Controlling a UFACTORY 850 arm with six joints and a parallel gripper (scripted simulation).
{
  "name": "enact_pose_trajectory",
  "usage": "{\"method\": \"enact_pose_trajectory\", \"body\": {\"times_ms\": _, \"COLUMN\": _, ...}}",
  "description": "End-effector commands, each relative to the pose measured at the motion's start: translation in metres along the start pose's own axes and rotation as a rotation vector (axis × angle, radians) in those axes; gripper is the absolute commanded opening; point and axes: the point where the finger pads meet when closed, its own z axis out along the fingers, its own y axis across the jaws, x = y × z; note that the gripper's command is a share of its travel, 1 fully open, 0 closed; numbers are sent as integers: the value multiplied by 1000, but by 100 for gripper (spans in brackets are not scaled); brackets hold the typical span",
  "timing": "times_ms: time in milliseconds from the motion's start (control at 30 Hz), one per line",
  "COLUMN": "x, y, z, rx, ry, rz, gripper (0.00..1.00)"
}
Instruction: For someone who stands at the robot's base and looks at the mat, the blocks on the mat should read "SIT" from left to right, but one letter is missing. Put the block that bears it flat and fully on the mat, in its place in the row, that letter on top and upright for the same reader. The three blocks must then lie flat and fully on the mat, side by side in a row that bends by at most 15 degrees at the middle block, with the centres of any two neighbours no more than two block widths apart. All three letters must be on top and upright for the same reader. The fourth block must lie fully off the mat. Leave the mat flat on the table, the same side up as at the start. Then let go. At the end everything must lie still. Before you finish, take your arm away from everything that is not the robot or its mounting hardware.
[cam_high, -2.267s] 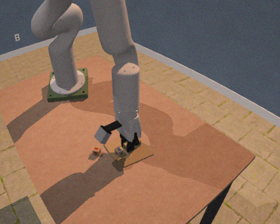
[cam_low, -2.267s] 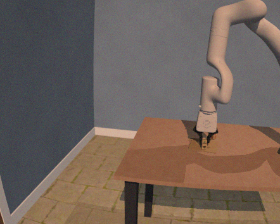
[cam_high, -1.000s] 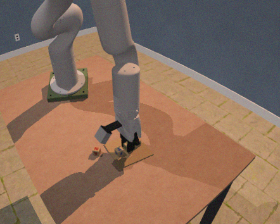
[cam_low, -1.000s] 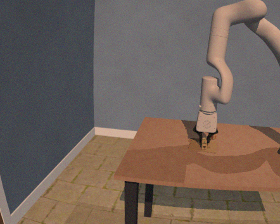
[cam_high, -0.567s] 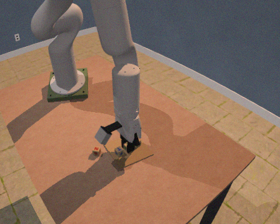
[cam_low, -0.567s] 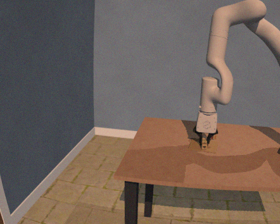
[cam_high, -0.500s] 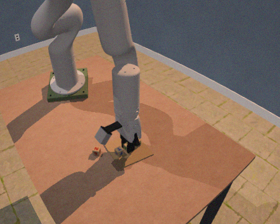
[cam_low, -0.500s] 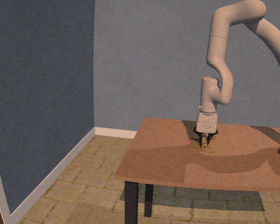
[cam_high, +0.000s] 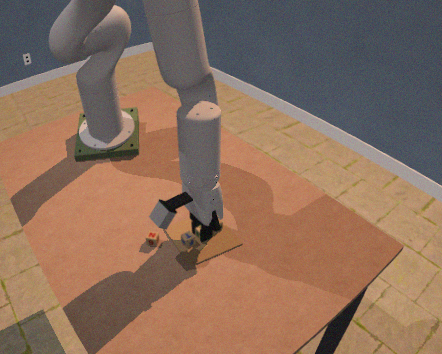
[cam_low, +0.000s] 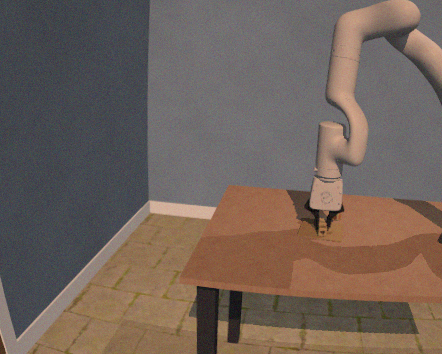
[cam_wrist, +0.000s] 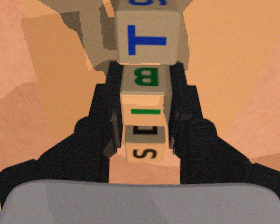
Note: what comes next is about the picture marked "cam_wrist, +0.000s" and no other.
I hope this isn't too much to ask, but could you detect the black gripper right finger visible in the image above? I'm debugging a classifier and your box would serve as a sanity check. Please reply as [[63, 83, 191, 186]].
[[168, 62, 280, 199]]

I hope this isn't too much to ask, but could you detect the tan letter block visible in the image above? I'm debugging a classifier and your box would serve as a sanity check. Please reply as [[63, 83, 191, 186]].
[[120, 65, 172, 126], [114, 0, 181, 65], [124, 126, 166, 163]]

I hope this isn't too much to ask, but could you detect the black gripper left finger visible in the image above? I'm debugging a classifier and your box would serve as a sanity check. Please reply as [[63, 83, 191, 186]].
[[0, 61, 123, 210]]

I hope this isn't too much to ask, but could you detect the tan flat mat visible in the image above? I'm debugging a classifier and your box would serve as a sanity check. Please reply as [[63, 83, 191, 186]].
[[24, 0, 280, 139]]

